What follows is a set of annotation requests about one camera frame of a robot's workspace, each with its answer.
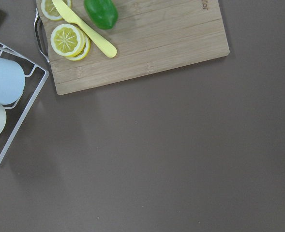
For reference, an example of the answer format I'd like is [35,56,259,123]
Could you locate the white wire cup rack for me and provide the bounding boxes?
[0,42,49,164]

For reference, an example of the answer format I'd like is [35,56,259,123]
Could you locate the green lime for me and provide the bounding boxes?
[84,0,119,29]

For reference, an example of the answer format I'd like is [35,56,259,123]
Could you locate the lemon slice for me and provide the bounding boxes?
[50,24,85,57]
[65,33,91,61]
[41,0,63,21]

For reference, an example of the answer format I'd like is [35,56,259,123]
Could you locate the bamboo cutting board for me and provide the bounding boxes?
[48,0,230,95]

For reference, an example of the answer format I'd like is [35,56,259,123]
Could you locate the yellow plastic knife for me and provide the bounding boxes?
[52,0,117,58]

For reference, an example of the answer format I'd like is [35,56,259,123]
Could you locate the blue plastic cup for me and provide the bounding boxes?
[0,58,25,105]

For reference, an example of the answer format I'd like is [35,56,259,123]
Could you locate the metal cutting board handle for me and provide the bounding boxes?
[33,7,50,64]

